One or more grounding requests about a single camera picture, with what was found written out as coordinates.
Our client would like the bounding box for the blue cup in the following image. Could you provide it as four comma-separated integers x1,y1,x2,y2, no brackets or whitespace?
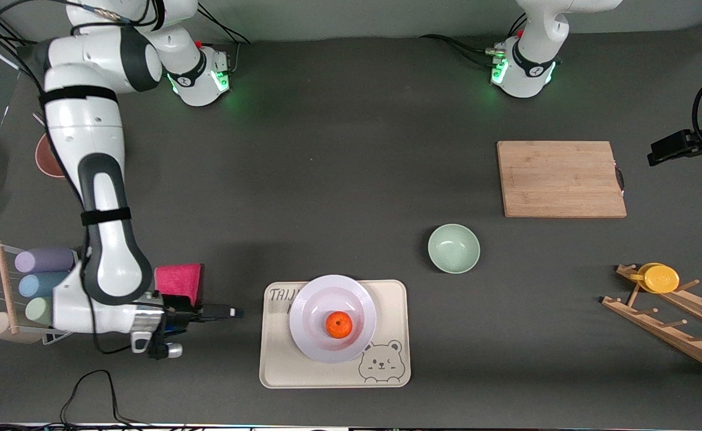
18,272,71,299

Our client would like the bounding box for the cream tray with bear print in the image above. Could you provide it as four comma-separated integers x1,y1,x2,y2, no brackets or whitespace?
259,280,412,389

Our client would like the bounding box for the pale lavender round plate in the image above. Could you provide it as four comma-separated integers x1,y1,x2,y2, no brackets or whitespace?
289,275,378,365

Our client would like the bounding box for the black right arm base cable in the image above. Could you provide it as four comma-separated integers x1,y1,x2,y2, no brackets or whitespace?
194,7,253,74

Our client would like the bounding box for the pink bowl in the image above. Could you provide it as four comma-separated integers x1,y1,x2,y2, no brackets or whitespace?
35,132,68,180

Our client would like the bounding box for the pink folded cloth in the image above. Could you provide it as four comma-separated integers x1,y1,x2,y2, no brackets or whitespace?
154,263,204,307

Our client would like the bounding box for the orange fruit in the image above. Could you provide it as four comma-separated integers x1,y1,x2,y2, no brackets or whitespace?
325,311,354,340

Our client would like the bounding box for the wooden peg mug rack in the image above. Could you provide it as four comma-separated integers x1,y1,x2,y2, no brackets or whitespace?
602,264,702,377

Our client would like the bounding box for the wooden cutting board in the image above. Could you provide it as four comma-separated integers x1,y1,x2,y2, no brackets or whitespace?
497,141,628,218

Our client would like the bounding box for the black arm base cable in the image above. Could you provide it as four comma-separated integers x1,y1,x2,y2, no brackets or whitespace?
194,7,253,74
418,13,528,68

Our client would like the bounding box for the purple cup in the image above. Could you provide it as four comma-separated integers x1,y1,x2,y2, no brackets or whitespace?
14,247,77,274

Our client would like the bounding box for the white wire cup rack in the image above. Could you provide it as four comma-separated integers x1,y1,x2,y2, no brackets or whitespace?
0,241,85,346

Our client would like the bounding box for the black cable on table edge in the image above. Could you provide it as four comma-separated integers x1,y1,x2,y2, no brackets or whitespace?
0,369,208,431

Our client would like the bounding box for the green cup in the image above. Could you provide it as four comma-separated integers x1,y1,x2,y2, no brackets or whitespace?
25,297,54,325

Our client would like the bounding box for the yellow mug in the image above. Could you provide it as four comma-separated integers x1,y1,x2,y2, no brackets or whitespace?
630,263,680,294

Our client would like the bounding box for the light green bowl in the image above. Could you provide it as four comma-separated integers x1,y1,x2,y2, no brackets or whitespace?
428,224,481,274

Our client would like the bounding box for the black left arm base cable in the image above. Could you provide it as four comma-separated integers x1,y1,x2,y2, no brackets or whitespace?
418,13,528,68

